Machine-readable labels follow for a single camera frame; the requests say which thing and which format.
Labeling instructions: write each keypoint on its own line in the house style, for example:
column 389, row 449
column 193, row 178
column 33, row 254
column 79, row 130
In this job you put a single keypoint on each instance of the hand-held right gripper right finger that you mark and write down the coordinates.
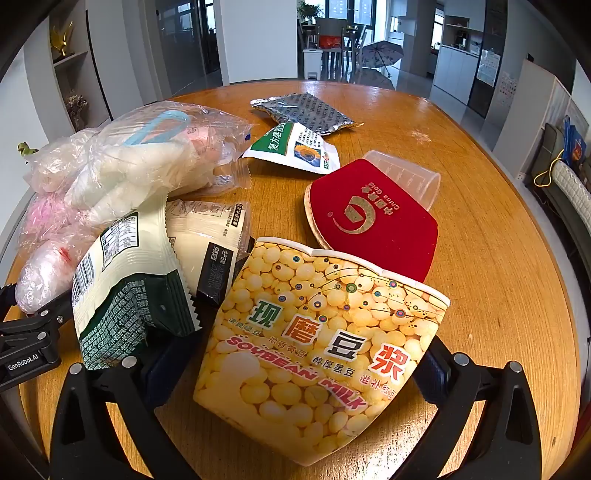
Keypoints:
column 436, row 374

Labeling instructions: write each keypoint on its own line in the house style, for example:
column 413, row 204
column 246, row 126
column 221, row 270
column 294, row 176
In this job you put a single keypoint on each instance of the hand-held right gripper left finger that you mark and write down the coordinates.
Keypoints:
column 161, row 374

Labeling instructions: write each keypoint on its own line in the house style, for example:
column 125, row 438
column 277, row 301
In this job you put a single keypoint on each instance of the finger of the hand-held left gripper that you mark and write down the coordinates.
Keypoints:
column 7, row 300
column 46, row 314

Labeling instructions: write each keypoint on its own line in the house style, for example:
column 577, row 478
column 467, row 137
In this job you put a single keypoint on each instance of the green white snack packet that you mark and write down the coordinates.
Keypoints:
column 120, row 300

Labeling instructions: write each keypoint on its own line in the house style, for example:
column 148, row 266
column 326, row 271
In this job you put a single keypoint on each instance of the yellow soybean paper cup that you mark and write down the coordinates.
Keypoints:
column 300, row 346

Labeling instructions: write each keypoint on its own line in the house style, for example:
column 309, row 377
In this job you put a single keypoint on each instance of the clear crinkly plastic bag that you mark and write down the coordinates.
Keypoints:
column 207, row 124

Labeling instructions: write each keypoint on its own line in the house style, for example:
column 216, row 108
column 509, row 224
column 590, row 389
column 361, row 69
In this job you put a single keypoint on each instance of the white plastic bag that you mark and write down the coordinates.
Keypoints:
column 41, row 277

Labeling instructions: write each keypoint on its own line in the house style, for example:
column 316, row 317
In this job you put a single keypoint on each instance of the pink plastic bag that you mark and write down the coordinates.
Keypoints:
column 41, row 214

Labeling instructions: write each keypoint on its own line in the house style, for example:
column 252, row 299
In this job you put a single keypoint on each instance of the cream packet with black label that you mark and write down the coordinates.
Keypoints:
column 203, row 240

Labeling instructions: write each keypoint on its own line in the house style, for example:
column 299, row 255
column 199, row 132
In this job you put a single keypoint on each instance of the crumpled translucent plastic bag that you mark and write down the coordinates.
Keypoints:
column 51, row 161

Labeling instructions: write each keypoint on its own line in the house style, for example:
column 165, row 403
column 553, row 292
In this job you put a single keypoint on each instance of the white foam net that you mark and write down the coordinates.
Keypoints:
column 120, row 170

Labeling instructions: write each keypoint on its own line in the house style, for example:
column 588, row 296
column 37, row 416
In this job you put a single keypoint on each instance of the clear plastic measuring cup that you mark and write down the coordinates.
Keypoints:
column 415, row 180

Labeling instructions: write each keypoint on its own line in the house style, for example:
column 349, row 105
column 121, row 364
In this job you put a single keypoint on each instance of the dried flower bunch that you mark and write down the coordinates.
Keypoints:
column 76, row 108

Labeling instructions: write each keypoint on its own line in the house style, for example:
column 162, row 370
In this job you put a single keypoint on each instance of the white knit cushion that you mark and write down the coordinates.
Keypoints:
column 572, row 184

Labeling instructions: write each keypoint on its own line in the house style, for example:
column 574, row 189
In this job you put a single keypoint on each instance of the green white medicine sachet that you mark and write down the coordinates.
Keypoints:
column 286, row 147

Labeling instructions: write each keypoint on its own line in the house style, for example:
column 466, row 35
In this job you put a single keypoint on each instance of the gold eagle statue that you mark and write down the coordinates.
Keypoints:
column 62, row 39

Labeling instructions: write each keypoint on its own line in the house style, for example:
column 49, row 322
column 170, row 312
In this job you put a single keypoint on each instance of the blue bag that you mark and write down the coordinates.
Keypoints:
column 575, row 143

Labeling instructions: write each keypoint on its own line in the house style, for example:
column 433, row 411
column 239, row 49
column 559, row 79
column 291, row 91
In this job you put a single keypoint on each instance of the white side cabinet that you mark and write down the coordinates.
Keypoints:
column 531, row 110

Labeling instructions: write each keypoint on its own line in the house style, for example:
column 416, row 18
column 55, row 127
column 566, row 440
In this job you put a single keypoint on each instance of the silver foil packet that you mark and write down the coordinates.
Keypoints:
column 309, row 110

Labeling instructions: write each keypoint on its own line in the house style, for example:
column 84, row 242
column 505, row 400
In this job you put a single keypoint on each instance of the white kitchen cabinet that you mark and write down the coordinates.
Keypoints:
column 455, row 74

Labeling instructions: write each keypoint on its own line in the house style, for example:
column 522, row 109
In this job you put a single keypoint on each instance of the open patterned umbrella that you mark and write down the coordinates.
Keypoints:
column 381, row 55

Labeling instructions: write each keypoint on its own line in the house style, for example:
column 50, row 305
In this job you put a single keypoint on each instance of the white bin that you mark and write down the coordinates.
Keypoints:
column 311, row 62

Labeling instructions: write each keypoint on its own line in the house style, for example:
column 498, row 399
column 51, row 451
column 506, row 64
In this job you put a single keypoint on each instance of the dining chair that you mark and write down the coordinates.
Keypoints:
column 353, row 46

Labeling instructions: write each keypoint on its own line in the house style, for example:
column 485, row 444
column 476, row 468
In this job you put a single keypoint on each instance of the red bag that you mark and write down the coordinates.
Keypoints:
column 330, row 41

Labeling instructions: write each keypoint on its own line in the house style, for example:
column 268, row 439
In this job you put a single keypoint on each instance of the potted plant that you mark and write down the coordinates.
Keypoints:
column 309, row 10

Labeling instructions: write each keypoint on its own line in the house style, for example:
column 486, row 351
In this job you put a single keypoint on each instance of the white wall shelf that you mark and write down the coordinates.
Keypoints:
column 81, row 60

